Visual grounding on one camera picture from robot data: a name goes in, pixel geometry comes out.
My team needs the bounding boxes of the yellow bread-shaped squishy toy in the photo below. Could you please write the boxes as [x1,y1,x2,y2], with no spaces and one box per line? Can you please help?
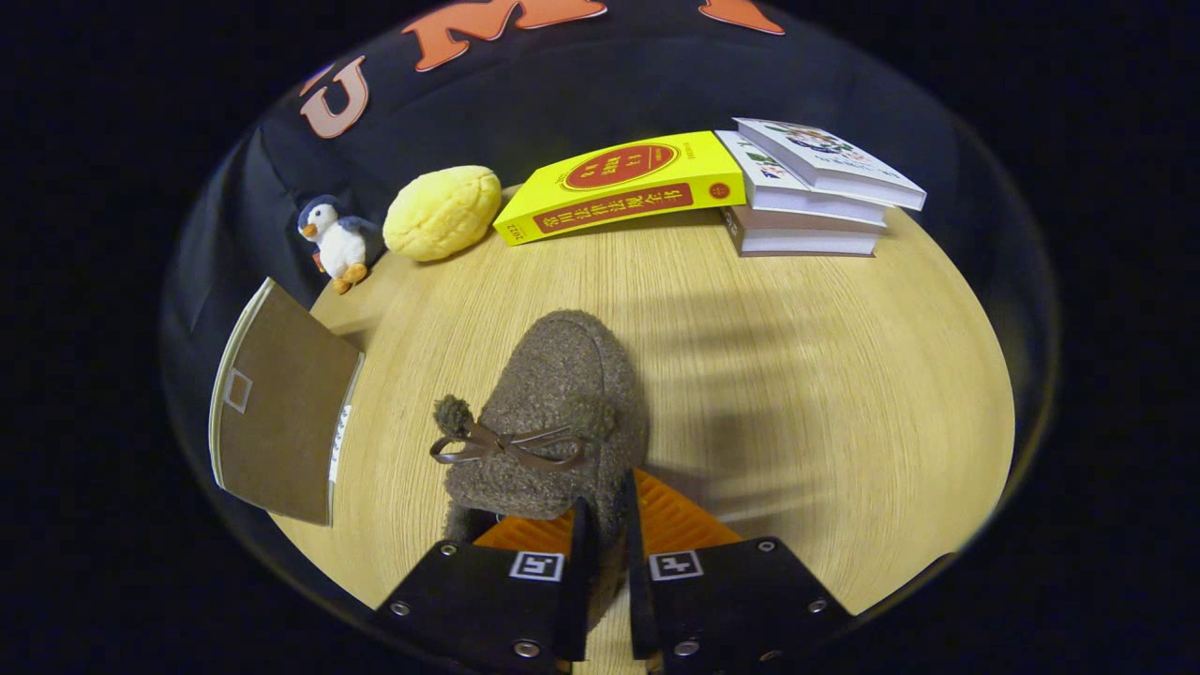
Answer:
[382,165,503,263]

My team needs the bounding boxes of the penguin plush toy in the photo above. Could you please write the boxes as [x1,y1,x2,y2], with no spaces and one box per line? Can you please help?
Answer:
[297,194,384,296]

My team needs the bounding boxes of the brown fuzzy shoe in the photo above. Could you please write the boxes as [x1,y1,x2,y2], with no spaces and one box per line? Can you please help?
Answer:
[429,309,651,631]

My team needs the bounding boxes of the thick yellow book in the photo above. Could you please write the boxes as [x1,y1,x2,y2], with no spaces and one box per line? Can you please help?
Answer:
[493,131,748,248]

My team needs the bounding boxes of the brown fabric storage box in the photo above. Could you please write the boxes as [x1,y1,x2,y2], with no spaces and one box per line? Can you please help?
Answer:
[208,277,367,528]

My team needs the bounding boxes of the white illustrated book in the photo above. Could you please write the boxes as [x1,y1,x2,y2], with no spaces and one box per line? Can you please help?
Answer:
[731,117,929,212]

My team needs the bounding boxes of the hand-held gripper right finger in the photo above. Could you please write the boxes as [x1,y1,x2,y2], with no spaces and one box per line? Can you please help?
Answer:
[622,469,856,675]

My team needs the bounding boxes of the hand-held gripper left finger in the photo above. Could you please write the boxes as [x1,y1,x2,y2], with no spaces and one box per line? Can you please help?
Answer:
[375,497,593,675]

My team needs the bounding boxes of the brown cover book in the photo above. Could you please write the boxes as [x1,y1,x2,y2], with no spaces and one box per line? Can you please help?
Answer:
[722,204,883,259]

